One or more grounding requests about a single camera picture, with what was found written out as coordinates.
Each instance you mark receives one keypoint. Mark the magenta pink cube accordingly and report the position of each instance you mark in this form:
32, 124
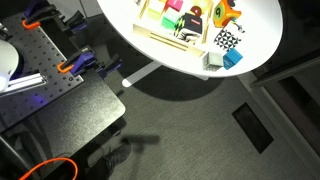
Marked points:
174, 4

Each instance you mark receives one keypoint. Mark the lower orange blue clamp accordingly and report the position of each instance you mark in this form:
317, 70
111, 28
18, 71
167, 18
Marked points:
84, 59

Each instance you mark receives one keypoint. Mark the black perforated breadboard plate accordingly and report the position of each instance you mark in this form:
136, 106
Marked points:
39, 54

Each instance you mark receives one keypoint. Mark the black table top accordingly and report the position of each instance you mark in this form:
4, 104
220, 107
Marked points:
59, 118

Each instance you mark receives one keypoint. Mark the dark shoe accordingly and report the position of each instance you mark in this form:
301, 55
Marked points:
115, 158

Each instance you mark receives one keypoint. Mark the upper orange blue clamp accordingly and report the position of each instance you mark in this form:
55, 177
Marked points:
38, 11

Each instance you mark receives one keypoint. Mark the silver aluminium extrusion bar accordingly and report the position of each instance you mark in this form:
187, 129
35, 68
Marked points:
26, 82

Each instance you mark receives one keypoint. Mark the round white table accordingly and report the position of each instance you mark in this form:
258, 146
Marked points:
260, 28

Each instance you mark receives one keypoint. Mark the orange green numbered polyhedron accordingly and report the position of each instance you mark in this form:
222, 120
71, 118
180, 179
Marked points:
224, 12

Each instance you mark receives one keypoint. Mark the black white patterned cube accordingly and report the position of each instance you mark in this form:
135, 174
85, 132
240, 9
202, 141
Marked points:
226, 40

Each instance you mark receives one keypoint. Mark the black floor hatch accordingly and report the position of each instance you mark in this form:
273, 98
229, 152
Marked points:
253, 127

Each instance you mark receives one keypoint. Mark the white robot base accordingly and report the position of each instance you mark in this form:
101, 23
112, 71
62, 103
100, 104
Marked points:
9, 60

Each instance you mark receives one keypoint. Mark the blue cube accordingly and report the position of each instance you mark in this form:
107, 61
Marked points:
231, 58

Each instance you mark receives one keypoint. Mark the grey cube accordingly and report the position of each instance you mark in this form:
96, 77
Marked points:
212, 61

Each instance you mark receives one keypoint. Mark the black cube with red mark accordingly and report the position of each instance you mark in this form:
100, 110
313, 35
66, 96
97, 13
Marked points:
188, 28

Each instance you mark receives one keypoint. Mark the wooden slatted crate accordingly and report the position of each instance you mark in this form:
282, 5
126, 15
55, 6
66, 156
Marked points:
153, 29

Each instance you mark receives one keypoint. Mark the orange blue clamp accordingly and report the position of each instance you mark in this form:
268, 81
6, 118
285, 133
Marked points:
38, 11
84, 59

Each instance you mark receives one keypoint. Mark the light green yellow cube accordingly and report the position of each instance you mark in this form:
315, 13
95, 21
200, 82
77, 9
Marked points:
155, 9

